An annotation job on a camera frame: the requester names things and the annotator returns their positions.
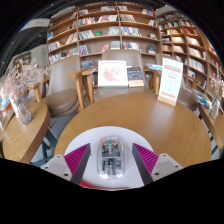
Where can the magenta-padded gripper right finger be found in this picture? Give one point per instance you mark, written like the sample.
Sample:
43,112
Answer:
148,160

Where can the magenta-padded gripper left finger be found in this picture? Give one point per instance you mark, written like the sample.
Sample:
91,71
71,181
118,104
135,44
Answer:
75,160

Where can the transparent computer mouse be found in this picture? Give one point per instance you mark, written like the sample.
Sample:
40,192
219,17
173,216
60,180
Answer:
110,160

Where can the white mouse pad red rest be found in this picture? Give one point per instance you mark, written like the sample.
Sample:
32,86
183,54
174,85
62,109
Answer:
90,136

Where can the glass vase with pink flowers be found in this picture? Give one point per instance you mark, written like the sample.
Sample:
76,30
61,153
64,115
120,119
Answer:
22,111

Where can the beige armchair with wooden arms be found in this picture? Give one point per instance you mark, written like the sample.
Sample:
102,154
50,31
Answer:
63,83
133,58
188,98

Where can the stack of colourful books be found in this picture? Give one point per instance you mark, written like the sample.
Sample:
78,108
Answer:
202,98

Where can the tall red white sign stand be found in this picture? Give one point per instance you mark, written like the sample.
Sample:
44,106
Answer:
170,80

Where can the dark blue book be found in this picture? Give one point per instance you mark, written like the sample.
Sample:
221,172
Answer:
135,75

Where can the white framed red picture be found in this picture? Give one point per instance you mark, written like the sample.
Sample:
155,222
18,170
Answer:
112,74

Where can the light blue book stack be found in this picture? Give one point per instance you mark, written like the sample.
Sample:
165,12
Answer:
154,66

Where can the small distant wooden bookshelf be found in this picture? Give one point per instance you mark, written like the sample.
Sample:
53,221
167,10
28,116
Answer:
23,58

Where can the wooden bookshelf with yellow poster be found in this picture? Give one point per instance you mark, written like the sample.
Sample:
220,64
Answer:
193,50

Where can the wide wooden bookshelf unit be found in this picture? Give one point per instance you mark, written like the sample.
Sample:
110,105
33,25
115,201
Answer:
100,33

